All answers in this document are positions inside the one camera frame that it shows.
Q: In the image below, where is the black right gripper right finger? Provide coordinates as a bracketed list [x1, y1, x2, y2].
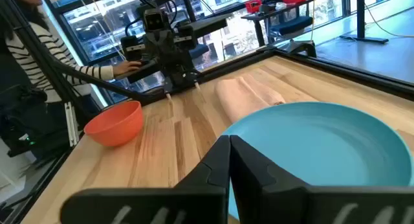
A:
[229, 135, 414, 224]

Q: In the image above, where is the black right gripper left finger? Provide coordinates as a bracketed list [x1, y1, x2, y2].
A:
[60, 135, 232, 224]

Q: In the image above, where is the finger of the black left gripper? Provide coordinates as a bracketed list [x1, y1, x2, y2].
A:
[190, 73, 202, 91]
[163, 83, 174, 101]

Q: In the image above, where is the orange plastic bowl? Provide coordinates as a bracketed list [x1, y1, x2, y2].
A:
[83, 100, 145, 148]

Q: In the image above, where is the blue round plate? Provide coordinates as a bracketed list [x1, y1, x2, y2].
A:
[221, 101, 414, 220]

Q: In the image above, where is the person's hand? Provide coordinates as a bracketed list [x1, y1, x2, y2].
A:
[112, 60, 143, 77]

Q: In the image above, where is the pink folded cloth napkin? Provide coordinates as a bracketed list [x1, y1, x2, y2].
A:
[215, 73, 287, 124]

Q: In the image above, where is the black diagonal strut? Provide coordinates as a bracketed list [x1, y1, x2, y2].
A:
[53, 58, 155, 105]

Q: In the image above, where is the black background work desk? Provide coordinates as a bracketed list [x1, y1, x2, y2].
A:
[241, 0, 342, 49]

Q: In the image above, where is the blue office chair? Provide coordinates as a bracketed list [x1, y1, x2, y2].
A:
[268, 15, 318, 58]

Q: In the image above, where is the person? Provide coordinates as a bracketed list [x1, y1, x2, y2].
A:
[0, 0, 114, 147]

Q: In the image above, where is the black equipment box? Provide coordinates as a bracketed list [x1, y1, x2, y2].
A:
[0, 84, 71, 159]

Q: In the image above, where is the black pole stand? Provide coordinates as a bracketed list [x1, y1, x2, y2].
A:
[338, 0, 390, 45]

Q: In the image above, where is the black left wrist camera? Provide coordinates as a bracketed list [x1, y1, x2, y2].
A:
[143, 8, 169, 32]

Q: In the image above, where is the white metal bracket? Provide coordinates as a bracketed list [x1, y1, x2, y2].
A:
[63, 102, 80, 148]

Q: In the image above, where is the black table frame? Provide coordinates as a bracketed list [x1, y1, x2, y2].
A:
[138, 48, 414, 104]

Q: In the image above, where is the yellow floor cable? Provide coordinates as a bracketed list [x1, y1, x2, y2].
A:
[364, 3, 414, 39]

